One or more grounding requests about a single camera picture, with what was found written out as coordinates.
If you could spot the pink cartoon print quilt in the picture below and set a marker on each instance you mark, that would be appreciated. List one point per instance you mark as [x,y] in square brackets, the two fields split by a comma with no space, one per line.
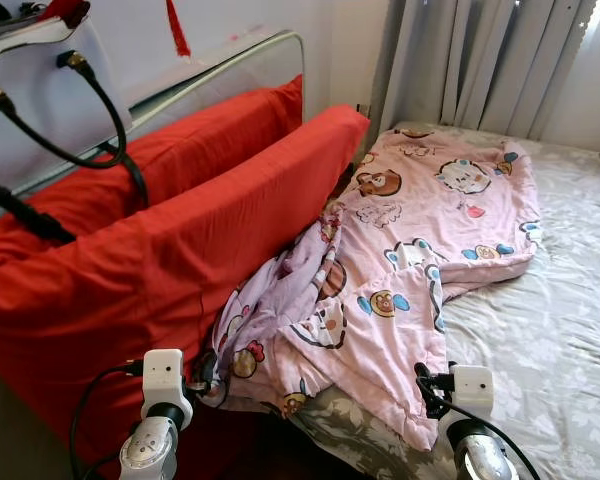
[410,250]

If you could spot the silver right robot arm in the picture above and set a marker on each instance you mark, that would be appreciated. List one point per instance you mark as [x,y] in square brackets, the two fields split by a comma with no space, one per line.
[480,458]

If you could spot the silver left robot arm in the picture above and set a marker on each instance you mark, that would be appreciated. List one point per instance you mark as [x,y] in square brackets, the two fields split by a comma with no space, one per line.
[148,455]

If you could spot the grey floral bed sheet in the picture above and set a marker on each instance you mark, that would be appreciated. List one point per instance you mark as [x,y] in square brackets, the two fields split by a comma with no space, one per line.
[540,340]

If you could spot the grey curtain panel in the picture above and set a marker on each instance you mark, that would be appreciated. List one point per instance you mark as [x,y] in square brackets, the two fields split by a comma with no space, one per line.
[480,60]

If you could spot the red hanging tassel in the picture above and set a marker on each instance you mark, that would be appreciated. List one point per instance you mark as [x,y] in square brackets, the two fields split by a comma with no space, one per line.
[178,35]

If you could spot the red cloth item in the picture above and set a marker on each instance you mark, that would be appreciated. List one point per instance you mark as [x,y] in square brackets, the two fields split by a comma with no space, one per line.
[65,10]

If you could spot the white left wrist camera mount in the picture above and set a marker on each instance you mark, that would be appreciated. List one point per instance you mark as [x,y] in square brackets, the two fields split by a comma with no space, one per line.
[165,375]

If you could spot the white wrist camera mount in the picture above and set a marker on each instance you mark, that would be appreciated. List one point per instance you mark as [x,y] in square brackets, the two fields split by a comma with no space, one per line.
[472,388]
[165,375]

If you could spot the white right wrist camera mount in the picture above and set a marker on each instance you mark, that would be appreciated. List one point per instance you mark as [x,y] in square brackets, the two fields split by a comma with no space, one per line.
[472,388]

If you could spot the wall socket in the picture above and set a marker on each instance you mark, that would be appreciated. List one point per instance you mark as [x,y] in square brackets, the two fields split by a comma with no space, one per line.
[363,109]

